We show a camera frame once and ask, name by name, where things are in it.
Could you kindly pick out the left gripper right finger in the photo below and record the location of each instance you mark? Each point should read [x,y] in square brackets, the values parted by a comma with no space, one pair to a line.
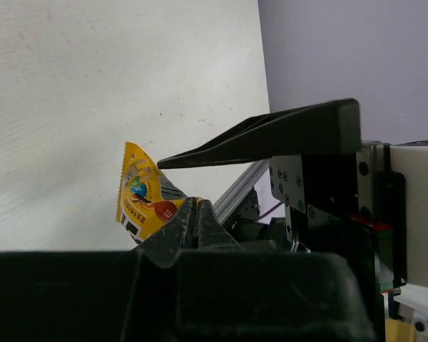
[234,295]

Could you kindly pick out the yellow M&M packet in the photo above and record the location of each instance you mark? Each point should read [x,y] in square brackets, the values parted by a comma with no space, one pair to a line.
[147,199]

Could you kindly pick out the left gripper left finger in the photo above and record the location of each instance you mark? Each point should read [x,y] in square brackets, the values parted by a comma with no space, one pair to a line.
[94,296]

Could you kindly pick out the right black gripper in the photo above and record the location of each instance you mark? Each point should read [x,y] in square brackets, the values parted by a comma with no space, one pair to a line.
[352,205]

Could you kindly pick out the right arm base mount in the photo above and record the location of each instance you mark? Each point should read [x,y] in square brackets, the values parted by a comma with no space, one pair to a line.
[253,233]

